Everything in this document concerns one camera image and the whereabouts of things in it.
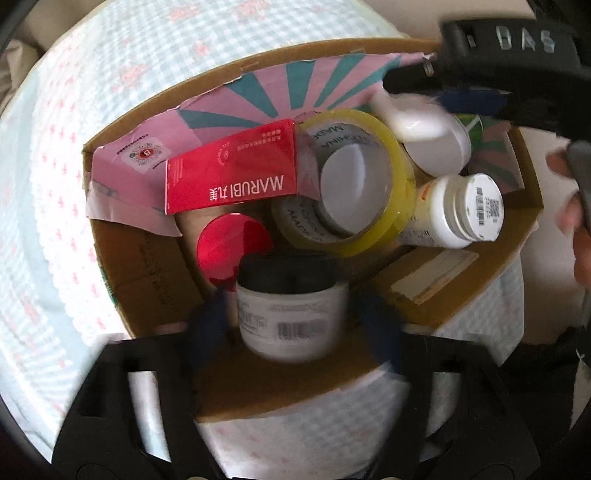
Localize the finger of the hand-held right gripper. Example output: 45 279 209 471
382 62 445 96
436 88 515 117

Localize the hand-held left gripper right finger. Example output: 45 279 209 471
353 288 542 480

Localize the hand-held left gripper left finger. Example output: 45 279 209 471
52 288 234 480

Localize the green and white jar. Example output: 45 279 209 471
455 113 485 155

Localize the white round jar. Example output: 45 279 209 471
369 90 472 176

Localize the cardboard box with pink flaps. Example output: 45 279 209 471
82 39 544 423

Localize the red-lidded jar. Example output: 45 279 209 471
196 213 273 291

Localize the black-lidded white jar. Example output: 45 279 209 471
235 255 349 365

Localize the white pill bottle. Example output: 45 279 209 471
399 173 505 250

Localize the yellow tape roll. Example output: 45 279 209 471
274 109 416 258

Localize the pale green jar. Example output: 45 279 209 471
270 196 345 252

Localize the red carton box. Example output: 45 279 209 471
164 119 302 215

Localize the person's right hand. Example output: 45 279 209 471
546 148 591 289

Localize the person's dark clothing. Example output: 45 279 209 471
496 318 591 467

